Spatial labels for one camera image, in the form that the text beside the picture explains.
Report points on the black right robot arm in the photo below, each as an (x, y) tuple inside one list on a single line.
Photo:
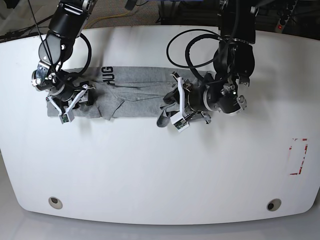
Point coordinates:
[(55, 49)]

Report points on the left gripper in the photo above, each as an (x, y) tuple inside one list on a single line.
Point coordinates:
[(191, 100)]

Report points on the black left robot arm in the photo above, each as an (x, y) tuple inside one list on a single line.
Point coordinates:
[(221, 81)]

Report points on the left table grommet hole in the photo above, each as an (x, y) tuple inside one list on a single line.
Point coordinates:
[(55, 203)]

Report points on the right table grommet hole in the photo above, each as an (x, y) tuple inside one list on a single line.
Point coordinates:
[(273, 205)]

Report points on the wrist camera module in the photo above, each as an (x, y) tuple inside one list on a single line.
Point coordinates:
[(66, 117), (179, 122)]

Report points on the red tape rectangle marker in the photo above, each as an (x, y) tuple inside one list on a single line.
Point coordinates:
[(296, 155)]

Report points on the table grommet hole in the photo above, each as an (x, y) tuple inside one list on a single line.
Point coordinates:
[(55, 203), (273, 205)]

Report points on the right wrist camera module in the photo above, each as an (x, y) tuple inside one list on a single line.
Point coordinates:
[(66, 117)]

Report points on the grey Hugging Face T-shirt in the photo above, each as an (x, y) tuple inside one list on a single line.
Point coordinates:
[(134, 92)]

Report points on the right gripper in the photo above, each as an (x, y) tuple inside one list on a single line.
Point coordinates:
[(63, 98)]

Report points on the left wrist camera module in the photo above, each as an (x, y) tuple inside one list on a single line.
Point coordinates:
[(179, 122)]

